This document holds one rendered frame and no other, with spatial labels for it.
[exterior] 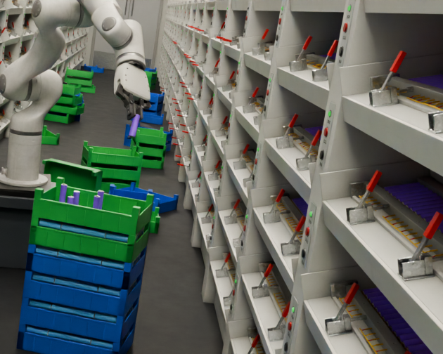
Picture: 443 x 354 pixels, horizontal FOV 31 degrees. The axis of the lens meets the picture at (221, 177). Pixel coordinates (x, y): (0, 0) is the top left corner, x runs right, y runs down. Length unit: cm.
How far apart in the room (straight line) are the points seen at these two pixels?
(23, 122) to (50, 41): 37
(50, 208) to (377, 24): 118
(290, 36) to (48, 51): 103
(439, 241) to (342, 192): 38
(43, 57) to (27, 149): 37
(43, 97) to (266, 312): 142
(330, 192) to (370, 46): 27
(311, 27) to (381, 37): 70
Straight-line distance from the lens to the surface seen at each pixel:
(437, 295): 99
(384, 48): 143
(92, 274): 229
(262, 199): 215
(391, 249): 116
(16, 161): 304
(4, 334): 252
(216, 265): 286
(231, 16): 349
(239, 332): 226
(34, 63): 289
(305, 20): 211
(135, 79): 227
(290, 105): 212
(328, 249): 147
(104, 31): 230
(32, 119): 301
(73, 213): 226
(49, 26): 274
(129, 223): 222
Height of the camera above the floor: 101
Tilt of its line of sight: 11 degrees down
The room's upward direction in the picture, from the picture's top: 9 degrees clockwise
